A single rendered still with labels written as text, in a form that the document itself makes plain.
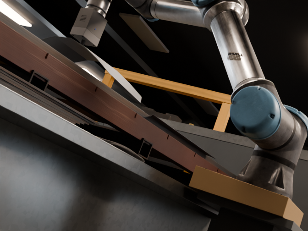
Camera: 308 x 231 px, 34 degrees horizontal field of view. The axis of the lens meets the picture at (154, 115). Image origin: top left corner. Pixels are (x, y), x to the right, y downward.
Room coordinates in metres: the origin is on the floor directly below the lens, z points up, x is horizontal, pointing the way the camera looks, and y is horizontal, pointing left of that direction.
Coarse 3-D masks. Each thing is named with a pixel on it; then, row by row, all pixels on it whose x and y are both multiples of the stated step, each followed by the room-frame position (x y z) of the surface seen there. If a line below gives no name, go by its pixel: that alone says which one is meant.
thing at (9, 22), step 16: (0, 16) 1.02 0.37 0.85; (48, 48) 1.13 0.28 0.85; (96, 80) 1.28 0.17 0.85; (112, 96) 1.34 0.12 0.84; (80, 112) 1.65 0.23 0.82; (144, 112) 1.46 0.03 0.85; (112, 128) 2.00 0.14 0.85; (160, 128) 1.55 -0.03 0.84; (160, 160) 2.23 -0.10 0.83; (208, 160) 1.82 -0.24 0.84
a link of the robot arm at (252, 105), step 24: (192, 0) 1.34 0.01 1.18; (216, 0) 1.30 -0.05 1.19; (240, 0) 1.36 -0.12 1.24; (216, 24) 1.30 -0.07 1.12; (240, 24) 1.28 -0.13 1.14; (240, 48) 1.24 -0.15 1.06; (240, 72) 1.22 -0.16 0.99; (240, 96) 1.17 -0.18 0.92; (264, 96) 1.14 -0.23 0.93; (240, 120) 1.17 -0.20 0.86; (264, 120) 1.13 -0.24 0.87; (288, 120) 1.19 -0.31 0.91; (264, 144) 1.22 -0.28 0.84
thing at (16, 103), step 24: (0, 96) 0.79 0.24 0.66; (24, 120) 1.09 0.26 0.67; (48, 120) 0.88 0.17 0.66; (72, 144) 1.22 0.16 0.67; (96, 144) 0.99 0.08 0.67; (120, 168) 1.38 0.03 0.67; (144, 168) 1.13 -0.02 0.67; (168, 192) 1.59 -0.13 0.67; (192, 192) 1.32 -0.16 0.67; (216, 216) 1.76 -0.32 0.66
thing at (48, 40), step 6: (54, 36) 1.65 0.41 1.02; (48, 42) 1.69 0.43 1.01; (54, 42) 1.69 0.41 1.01; (60, 42) 1.68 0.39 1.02; (54, 48) 1.73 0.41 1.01; (60, 48) 1.72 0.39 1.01; (66, 48) 1.72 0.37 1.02; (66, 54) 1.76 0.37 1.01; (72, 54) 1.76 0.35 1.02; (78, 54) 1.75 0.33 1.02; (72, 60) 1.81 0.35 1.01; (78, 60) 1.80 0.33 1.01; (84, 60) 1.79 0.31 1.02
